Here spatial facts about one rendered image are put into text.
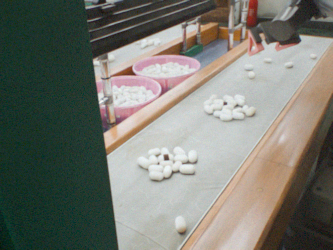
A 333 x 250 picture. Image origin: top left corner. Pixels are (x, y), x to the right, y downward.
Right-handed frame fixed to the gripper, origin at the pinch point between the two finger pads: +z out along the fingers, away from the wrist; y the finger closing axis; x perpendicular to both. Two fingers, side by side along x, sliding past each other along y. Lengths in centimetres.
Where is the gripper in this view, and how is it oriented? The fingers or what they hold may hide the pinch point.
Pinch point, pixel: (263, 50)
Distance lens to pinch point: 105.0
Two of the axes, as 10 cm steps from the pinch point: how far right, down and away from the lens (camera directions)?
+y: 9.2, -2.1, 3.2
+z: -2.2, 4.0, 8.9
